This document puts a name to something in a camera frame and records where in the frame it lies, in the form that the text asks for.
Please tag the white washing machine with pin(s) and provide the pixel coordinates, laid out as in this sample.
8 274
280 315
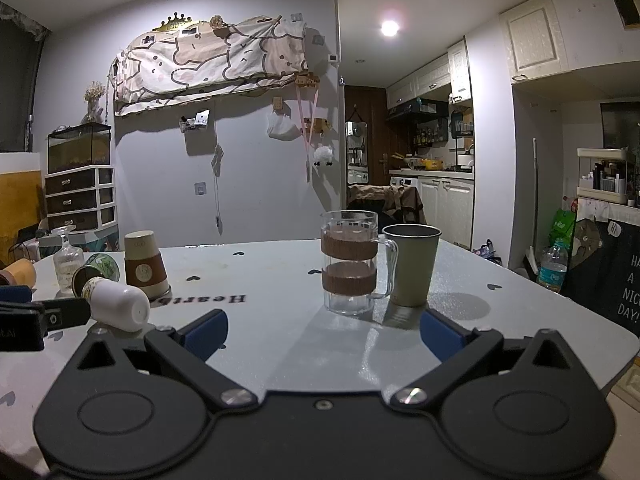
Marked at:
404 180

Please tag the round ceiling light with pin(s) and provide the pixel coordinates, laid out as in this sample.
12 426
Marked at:
389 27

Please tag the chair with brown cloth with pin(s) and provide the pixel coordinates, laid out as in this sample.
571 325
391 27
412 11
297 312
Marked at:
387 201

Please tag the orange brown cup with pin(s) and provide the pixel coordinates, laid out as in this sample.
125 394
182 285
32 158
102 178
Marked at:
17 272

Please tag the black range hood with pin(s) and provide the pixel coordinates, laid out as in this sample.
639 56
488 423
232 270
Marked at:
420 108

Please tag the brown sleeved paper cup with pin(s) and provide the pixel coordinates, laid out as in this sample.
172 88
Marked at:
145 265

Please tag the white hanging bag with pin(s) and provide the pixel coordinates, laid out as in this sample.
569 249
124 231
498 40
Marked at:
281 126

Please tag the white lower kitchen cabinet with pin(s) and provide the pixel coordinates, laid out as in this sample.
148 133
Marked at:
447 207

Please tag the grey green cup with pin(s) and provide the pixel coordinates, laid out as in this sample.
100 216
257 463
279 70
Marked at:
411 265

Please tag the printed blanket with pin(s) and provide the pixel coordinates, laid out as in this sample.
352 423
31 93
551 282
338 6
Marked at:
210 60

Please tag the brown wooden door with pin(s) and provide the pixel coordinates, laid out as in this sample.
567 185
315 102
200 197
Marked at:
365 105

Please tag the large white wall cabinet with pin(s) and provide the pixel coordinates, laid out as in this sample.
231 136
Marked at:
535 35

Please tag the white plush sheep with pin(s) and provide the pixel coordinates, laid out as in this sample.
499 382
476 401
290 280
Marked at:
324 155

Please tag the clear stemmed glass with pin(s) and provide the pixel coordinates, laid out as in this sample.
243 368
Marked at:
67 262

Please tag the green patterned cup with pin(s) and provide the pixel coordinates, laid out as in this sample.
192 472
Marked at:
102 265

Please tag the green shopping bag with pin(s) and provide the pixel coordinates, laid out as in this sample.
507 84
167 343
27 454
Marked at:
563 226

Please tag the white upper kitchen cabinets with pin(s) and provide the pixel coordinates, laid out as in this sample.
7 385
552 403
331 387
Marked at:
430 77

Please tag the white mop pole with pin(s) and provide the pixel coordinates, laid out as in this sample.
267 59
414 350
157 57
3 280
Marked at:
534 195

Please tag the gold crown wall ornament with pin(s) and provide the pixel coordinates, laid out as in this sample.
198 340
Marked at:
175 23

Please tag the plastic water bottle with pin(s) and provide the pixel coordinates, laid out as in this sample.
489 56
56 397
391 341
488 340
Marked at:
552 267

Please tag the yellow pot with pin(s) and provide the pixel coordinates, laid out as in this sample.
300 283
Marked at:
431 163

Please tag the glass fish tank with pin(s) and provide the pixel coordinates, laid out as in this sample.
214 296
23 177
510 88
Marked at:
79 147

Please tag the white cup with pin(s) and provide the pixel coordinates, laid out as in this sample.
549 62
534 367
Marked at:
120 304

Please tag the black printed cloth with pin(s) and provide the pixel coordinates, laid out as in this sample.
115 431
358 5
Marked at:
607 270

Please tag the wall mirror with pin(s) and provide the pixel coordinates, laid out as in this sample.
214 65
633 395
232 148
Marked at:
356 150

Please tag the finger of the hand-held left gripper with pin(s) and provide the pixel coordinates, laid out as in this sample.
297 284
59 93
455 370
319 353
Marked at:
15 293
65 311

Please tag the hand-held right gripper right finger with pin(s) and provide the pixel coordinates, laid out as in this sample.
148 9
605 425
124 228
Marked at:
442 334

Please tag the yellow board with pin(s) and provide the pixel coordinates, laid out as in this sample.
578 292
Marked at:
20 210

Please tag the white drawer unit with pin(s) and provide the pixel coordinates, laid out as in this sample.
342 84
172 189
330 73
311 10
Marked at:
80 200

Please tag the dried flower vase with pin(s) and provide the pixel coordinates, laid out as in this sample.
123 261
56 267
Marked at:
93 100

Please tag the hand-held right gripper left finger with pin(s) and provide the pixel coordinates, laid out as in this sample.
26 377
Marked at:
207 334

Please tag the glass mug with brown bands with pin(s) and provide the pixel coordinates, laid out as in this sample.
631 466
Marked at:
349 262

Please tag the white storage rack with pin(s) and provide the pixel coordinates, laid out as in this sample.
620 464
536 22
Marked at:
607 172

